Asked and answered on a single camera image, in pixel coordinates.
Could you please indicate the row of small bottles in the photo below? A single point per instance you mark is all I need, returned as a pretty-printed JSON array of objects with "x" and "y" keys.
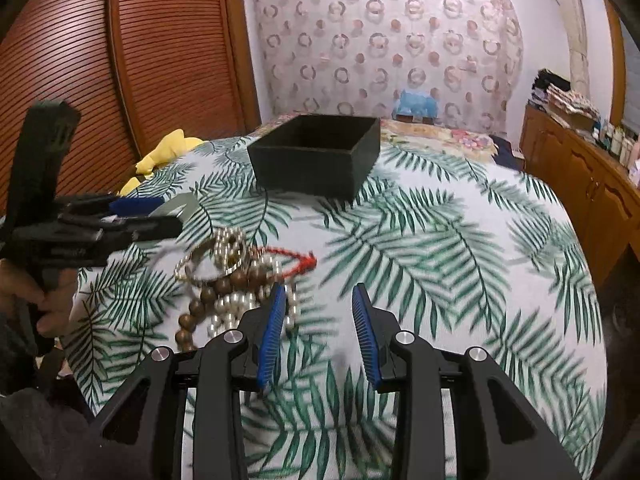
[{"x": 617, "y": 140}]

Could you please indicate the wooden louvered wardrobe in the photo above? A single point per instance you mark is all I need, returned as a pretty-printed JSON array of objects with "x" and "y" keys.
[{"x": 165, "y": 60}]

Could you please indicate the yellow plush toy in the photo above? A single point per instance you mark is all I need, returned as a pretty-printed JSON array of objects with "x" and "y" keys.
[{"x": 165, "y": 150}]

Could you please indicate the wide silver bangle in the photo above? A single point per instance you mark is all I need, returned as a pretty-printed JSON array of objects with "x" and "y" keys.
[{"x": 182, "y": 270}]

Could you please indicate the green leaf print cloth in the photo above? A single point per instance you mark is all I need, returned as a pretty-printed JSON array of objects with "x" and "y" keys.
[{"x": 450, "y": 260}]

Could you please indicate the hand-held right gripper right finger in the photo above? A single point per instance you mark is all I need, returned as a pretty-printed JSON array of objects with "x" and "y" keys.
[{"x": 367, "y": 340}]

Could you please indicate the floral blanket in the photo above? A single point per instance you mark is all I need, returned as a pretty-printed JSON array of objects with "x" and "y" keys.
[{"x": 440, "y": 137}]

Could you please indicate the circle patterned curtain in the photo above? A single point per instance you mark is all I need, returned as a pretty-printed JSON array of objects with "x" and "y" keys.
[{"x": 375, "y": 35}]

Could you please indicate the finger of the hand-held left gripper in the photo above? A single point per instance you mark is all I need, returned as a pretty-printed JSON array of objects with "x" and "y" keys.
[
  {"x": 150, "y": 227},
  {"x": 135, "y": 205}
]

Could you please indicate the wooden cabinet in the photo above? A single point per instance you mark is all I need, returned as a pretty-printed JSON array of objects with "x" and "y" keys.
[{"x": 575, "y": 170}]

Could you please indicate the person's dark clothing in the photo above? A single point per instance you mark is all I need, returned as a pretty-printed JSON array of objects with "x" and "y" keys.
[{"x": 40, "y": 425}]

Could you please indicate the white lace curtain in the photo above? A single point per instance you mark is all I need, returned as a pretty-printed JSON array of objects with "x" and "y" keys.
[{"x": 575, "y": 20}]

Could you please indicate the dark blue bed sheet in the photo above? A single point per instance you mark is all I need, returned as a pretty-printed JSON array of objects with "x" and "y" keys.
[{"x": 507, "y": 152}]

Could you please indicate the stack of folded fabrics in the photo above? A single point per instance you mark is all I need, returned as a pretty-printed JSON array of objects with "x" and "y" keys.
[{"x": 565, "y": 95}]

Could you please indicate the black jewelry box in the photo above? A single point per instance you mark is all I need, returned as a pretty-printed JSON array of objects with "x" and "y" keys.
[{"x": 300, "y": 170}]

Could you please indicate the blue plush toy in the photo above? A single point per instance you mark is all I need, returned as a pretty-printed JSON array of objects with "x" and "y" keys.
[{"x": 415, "y": 102}]

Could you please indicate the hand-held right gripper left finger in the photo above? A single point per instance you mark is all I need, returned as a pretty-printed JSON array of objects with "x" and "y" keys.
[{"x": 272, "y": 340}]

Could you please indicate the person's left hand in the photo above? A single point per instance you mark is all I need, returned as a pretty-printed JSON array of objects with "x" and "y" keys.
[{"x": 55, "y": 320}]

